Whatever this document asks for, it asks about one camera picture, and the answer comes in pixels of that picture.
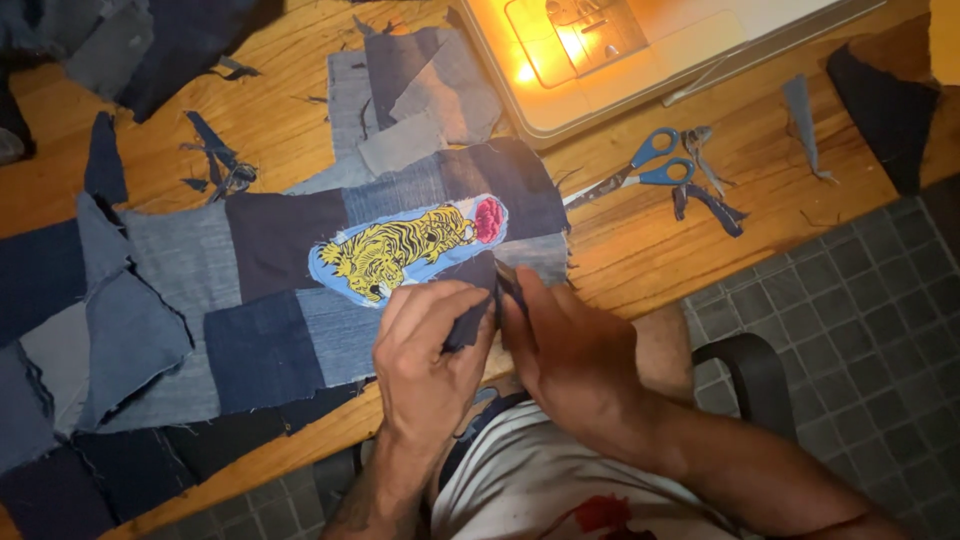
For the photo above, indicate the black triangular cloth piece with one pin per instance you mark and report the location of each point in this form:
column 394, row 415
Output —
column 885, row 112

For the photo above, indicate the pile of denim pieces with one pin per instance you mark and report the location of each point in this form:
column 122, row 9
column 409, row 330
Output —
column 420, row 97

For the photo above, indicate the dark patchwork denim sheet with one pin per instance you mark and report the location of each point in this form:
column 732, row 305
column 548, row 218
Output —
column 45, row 420

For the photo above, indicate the patchwork denim panel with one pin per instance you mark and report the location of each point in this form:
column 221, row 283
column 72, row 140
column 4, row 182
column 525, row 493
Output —
column 270, row 300

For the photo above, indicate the grey frayed denim scrap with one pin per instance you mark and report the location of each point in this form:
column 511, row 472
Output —
column 701, row 154

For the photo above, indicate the person's bare knee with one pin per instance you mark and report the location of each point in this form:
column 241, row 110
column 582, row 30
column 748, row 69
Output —
column 664, row 352

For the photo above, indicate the person's white printed shirt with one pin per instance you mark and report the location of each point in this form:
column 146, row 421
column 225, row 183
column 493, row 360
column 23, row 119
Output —
column 540, row 487

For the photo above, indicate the person's right hand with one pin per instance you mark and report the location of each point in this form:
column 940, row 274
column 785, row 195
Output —
column 577, row 360

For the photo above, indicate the white sewing machine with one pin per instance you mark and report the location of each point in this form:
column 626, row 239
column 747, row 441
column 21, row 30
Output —
column 622, row 52

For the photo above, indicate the light blue triangular denim piece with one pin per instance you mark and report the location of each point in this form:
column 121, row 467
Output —
column 127, row 330

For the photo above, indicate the tangled dark denim scraps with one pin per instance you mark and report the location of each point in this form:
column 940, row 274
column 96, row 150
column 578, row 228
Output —
column 221, row 165

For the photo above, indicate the dark blue curled denim scrap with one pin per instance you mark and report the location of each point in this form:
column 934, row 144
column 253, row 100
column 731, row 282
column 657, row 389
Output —
column 712, row 206

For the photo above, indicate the light blue narrow denim scrap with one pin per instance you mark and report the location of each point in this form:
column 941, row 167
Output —
column 802, row 112

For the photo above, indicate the heap of dark denim cloth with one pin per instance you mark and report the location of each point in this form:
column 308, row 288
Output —
column 135, row 52

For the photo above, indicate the black chair armrest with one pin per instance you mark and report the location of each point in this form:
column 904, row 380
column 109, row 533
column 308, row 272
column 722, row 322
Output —
column 757, row 382

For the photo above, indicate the small frayed denim scrap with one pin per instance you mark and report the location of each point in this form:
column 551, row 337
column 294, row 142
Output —
column 236, row 70

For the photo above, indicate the yellow tiger fabric patch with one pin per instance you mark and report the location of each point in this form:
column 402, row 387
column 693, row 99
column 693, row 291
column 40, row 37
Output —
column 397, row 251

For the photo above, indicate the person's left hand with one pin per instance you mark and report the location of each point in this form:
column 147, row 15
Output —
column 420, row 375

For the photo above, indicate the dark blue denim strip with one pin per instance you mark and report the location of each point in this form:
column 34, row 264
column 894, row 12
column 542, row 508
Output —
column 105, row 161

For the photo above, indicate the small dark cutting tool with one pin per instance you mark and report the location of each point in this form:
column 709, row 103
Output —
column 508, row 283

